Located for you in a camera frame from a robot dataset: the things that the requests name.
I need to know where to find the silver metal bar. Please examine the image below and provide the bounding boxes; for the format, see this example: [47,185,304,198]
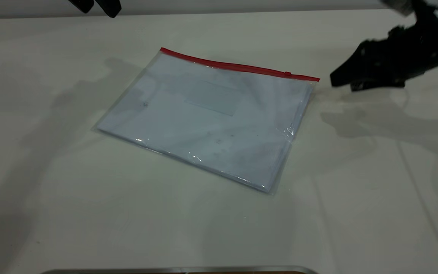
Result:
[40,266,320,274]

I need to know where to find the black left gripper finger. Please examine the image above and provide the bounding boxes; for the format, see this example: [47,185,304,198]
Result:
[69,0,95,14]
[95,0,122,18]

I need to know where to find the clear plastic zipper bag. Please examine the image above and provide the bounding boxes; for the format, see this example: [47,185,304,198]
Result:
[92,48,320,195]

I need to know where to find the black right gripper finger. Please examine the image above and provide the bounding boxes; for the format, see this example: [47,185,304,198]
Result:
[350,78,406,92]
[330,40,377,88]

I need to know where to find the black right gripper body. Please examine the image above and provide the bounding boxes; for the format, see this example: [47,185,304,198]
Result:
[371,24,434,81]

